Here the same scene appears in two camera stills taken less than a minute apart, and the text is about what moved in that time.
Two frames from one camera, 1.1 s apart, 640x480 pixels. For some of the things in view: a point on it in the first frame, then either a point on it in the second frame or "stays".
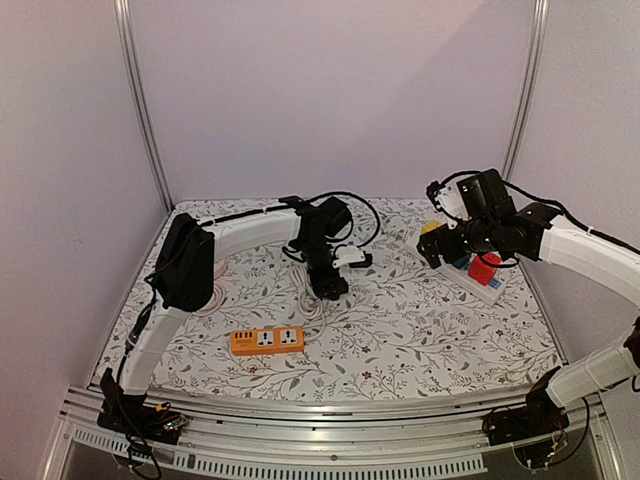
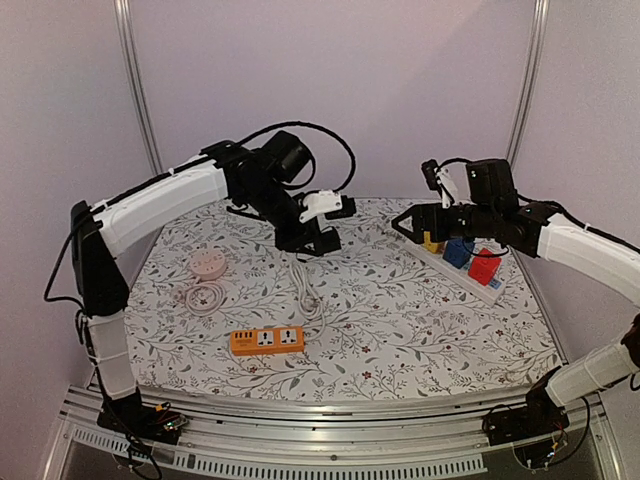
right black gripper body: x=441 y=245 -> x=427 y=220
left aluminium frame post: x=123 y=10 stays
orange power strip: x=268 y=341 stays
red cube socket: x=481 y=270 stays
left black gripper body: x=322 y=284 -> x=288 y=241
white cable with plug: x=310 y=305 stays
